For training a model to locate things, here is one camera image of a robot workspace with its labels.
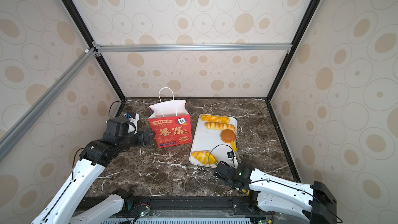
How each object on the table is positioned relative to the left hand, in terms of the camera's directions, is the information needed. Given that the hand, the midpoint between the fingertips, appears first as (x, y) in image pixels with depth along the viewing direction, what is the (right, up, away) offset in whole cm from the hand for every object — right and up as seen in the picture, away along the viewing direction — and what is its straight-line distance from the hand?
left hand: (149, 132), depth 72 cm
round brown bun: (+41, -5, +25) cm, 48 cm away
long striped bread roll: (+35, 0, +28) cm, 45 cm away
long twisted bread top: (+33, +5, +33) cm, 47 cm away
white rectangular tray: (+29, -8, +25) cm, 39 cm away
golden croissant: (+24, -16, +14) cm, 32 cm away
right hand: (+41, -24, +7) cm, 48 cm away
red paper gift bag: (+8, +4, +7) cm, 12 cm away
